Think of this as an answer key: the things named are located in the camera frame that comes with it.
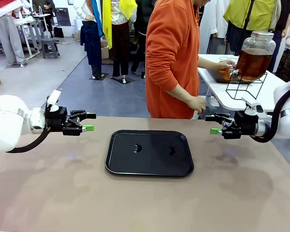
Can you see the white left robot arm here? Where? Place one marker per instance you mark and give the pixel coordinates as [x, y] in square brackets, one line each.
[4, 120]

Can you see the black handbag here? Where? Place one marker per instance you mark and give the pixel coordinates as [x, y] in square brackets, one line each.
[58, 31]

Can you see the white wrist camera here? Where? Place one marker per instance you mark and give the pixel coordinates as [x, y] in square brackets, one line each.
[252, 106]
[54, 97]

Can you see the white standing desk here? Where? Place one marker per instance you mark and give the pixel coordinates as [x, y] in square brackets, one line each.
[26, 20]

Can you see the person's left forearm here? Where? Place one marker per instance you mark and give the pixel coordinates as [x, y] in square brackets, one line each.
[207, 63]

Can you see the person in grey trousers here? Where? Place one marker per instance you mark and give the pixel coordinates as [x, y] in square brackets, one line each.
[8, 36]

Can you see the seated person in dark top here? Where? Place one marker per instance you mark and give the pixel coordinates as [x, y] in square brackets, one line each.
[44, 4]

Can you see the white hanging garment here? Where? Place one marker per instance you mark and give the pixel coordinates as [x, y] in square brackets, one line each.
[212, 21]

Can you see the open cardboard box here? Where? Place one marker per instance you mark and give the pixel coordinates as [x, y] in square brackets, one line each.
[105, 53]

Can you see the mannequin in dark clothes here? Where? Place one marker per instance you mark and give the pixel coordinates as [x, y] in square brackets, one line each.
[141, 31]

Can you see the mannequin in navy dress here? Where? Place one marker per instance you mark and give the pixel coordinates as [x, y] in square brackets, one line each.
[91, 41]

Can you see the large black plastic tray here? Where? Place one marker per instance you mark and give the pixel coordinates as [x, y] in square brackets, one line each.
[149, 164]

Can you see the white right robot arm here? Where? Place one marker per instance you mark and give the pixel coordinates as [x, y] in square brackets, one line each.
[287, 125]

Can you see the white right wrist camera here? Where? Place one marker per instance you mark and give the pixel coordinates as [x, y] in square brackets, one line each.
[252, 106]

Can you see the person's right hand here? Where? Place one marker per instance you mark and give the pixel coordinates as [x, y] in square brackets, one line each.
[197, 104]

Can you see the tall clear iced cup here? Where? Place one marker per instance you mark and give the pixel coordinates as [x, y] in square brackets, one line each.
[223, 73]

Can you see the person in orange hoodie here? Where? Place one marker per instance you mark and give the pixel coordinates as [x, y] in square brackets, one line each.
[169, 60]

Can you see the dark wall panel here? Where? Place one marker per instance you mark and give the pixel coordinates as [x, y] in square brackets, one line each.
[62, 17]

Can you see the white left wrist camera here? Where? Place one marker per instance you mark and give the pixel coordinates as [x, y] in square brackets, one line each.
[54, 97]

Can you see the glass tea dispenser jar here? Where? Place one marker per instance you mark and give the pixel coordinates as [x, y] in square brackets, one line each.
[253, 60]

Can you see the clear water bottle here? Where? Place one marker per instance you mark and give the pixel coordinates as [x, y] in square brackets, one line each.
[39, 9]

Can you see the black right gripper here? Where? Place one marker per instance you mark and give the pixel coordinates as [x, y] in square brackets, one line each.
[246, 124]

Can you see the grey plastic stool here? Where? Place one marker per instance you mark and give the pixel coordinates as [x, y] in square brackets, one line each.
[49, 48]

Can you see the small black serving tray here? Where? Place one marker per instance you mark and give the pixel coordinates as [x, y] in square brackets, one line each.
[232, 81]

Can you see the person's right forearm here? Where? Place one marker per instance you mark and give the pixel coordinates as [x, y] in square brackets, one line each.
[181, 93]

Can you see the mannequin in yellow-green jacket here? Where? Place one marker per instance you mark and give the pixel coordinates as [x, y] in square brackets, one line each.
[253, 12]

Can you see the white side table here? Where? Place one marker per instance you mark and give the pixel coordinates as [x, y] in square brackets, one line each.
[228, 101]

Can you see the mannequin with yellow scarf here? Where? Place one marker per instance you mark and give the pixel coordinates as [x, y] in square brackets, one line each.
[119, 36]

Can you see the mannequin in black vest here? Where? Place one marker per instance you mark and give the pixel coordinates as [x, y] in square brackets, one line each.
[284, 14]

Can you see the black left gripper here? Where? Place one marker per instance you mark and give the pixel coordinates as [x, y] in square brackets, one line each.
[54, 120]

